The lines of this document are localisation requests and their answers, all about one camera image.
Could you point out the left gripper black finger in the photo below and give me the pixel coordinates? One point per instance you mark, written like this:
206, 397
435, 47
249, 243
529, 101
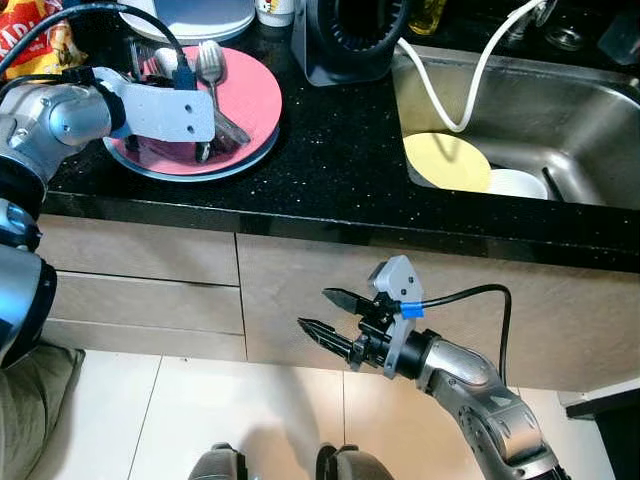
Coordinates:
206, 152

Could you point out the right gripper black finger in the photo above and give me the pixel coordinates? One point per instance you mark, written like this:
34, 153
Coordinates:
348, 299
330, 340

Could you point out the yellow plate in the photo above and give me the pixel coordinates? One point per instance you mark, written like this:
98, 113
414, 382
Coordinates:
445, 162

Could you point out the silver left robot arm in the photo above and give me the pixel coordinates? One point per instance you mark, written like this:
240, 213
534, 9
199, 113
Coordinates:
70, 115

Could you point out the black round kitchen appliance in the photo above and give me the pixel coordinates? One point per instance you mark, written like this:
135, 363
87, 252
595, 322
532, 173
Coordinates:
350, 40

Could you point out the light blue plate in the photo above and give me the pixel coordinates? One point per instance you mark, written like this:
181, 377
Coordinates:
250, 160

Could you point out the shallow beige drawer front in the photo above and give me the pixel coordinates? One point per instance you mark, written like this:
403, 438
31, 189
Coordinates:
140, 250

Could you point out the white stacked plastic container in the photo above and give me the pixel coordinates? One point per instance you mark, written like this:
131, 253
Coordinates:
190, 18

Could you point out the white printed cup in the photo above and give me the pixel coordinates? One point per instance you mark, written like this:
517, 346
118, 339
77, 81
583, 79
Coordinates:
275, 12

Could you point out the deep beige drawer front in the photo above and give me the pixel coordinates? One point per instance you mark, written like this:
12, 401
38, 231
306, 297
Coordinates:
140, 315

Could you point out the beige cabinet door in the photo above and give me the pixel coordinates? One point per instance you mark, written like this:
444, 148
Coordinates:
560, 320

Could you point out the white bowl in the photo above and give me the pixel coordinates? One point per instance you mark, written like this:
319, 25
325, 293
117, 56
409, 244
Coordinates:
520, 185

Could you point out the yellow red snack bag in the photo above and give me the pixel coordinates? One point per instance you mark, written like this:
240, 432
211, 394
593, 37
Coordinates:
25, 40

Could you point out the clear plastic container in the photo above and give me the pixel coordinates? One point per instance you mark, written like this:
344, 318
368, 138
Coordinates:
620, 38

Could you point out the black chopstick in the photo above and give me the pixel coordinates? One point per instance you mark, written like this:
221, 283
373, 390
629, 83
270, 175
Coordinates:
551, 185

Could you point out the stainless steel sink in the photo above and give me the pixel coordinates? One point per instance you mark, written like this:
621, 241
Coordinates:
570, 110

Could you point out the yellow oil bottle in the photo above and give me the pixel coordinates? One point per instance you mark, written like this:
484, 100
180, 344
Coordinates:
428, 15

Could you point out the black low cabinet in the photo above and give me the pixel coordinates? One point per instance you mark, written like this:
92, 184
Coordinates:
625, 440

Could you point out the olive green fabric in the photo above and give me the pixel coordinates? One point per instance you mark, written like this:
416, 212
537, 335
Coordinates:
35, 420

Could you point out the metal faucet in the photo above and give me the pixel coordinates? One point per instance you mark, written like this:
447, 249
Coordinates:
545, 10

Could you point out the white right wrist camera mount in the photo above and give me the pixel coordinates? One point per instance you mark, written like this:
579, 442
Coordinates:
400, 280

